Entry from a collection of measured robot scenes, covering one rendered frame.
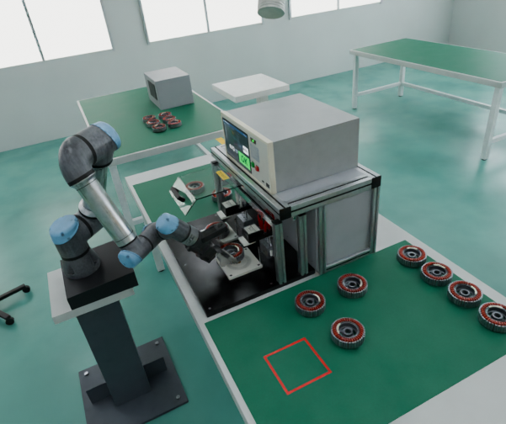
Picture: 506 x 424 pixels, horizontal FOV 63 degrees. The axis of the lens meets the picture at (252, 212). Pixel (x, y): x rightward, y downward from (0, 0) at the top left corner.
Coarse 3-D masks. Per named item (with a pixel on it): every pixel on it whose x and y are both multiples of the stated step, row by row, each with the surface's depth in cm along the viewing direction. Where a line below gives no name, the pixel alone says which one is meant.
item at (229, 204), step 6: (222, 204) 188; (228, 204) 188; (234, 204) 187; (246, 204) 191; (222, 210) 190; (228, 210) 186; (234, 210) 188; (240, 210) 189; (246, 210) 191; (222, 216) 188; (228, 216) 188; (246, 216) 193
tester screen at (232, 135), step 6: (228, 126) 173; (228, 132) 175; (234, 132) 169; (240, 132) 162; (228, 138) 177; (234, 138) 171; (240, 138) 164; (246, 138) 159; (228, 144) 180; (234, 144) 173; (246, 144) 161; (240, 150) 169; (234, 156) 178; (240, 162) 173
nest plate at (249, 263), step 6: (246, 252) 179; (216, 258) 178; (246, 258) 176; (252, 258) 175; (228, 264) 174; (234, 264) 173; (240, 264) 173; (246, 264) 172; (252, 264) 172; (258, 264) 172; (228, 270) 170; (234, 270) 170; (240, 270) 170; (246, 270) 169; (252, 270) 170; (228, 276) 167; (234, 276) 167
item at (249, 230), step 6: (246, 228) 170; (252, 228) 170; (258, 228) 170; (246, 234) 168; (252, 234) 167; (258, 234) 168; (264, 234) 170; (270, 234) 171; (240, 240) 171; (246, 240) 170; (252, 240) 168; (270, 240) 173
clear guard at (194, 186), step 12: (216, 168) 188; (180, 180) 182; (192, 180) 180; (204, 180) 179; (216, 180) 178; (228, 180) 177; (180, 192) 177; (192, 192) 171; (204, 192) 170; (216, 192) 169; (180, 204) 173; (192, 204) 166
